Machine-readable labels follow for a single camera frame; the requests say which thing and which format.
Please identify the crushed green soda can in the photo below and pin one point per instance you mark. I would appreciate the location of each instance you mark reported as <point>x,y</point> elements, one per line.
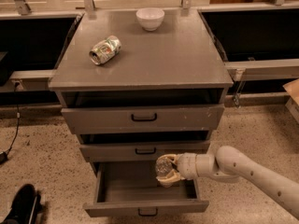
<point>105,50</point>

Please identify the grey drawer cabinet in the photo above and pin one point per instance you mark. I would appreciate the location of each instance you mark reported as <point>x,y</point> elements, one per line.
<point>177,64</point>

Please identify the grey top drawer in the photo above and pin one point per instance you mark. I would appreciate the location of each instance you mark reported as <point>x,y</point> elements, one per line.
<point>143,119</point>

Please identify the cardboard box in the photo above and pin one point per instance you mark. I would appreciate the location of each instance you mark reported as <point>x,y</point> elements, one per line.
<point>292,88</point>

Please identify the grey middle drawer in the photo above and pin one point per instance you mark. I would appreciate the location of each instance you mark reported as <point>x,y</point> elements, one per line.
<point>140,151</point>

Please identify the black shoe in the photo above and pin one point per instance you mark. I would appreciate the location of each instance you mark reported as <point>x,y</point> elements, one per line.
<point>25,206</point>

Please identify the grey bottom drawer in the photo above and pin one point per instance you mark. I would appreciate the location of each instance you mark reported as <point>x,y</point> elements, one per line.
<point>130,188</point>

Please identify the grey drawer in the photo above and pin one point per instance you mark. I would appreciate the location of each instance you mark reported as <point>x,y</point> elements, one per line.
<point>143,119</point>
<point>140,151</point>
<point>130,188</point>

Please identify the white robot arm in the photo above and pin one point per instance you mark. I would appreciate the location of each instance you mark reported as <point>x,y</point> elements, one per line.
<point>227,165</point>

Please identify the white bowl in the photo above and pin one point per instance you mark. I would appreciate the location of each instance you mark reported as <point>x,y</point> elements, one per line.
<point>150,18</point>

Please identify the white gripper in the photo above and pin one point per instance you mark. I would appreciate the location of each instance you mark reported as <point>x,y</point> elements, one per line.
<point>187,165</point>

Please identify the clear plastic water bottle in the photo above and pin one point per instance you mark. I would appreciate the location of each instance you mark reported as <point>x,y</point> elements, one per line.
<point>163,167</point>

